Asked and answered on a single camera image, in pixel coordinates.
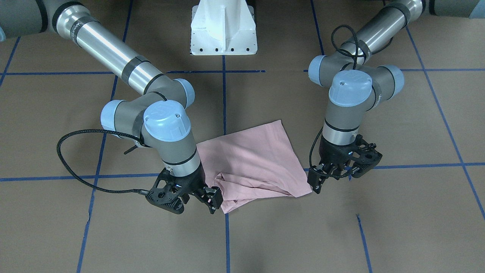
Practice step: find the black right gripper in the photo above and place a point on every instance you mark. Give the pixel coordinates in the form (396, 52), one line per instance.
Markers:
(194, 182)

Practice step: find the pink Snoopy t-shirt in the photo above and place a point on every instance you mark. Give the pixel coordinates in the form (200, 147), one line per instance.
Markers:
(253, 164)

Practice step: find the white pillar base mount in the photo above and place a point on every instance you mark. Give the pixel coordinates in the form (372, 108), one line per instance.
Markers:
(223, 27)

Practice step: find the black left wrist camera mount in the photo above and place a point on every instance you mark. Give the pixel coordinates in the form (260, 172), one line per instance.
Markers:
(363, 155)

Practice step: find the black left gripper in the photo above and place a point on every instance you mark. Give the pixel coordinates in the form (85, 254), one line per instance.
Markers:
(329, 152)

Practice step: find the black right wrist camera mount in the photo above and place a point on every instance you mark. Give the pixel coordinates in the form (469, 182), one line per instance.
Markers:
(169, 192)

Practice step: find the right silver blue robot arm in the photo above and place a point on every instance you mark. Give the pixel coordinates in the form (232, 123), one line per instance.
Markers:
(49, 87)

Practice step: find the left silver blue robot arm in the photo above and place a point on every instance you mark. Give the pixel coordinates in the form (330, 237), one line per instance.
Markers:
(355, 88)

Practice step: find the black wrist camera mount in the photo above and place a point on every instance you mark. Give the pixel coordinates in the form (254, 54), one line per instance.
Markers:
(169, 192)
(363, 155)

